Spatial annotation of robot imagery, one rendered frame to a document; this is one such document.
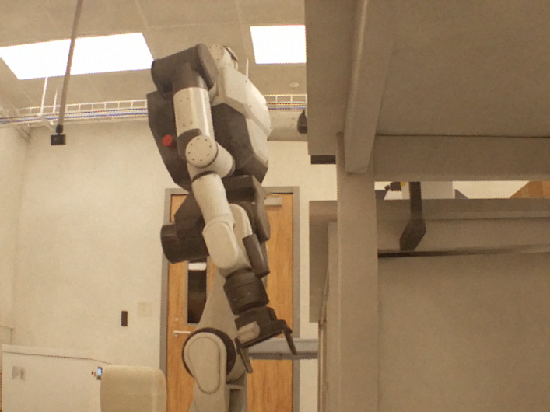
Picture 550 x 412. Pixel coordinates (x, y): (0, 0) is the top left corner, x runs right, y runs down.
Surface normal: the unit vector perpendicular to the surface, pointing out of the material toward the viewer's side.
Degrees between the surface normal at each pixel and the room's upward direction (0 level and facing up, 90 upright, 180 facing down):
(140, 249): 90
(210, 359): 90
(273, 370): 90
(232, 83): 79
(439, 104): 180
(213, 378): 90
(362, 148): 180
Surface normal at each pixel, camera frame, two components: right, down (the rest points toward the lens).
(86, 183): -0.07, -0.29
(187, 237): -0.18, 0.11
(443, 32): 0.00, 0.96
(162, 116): -0.34, -0.26
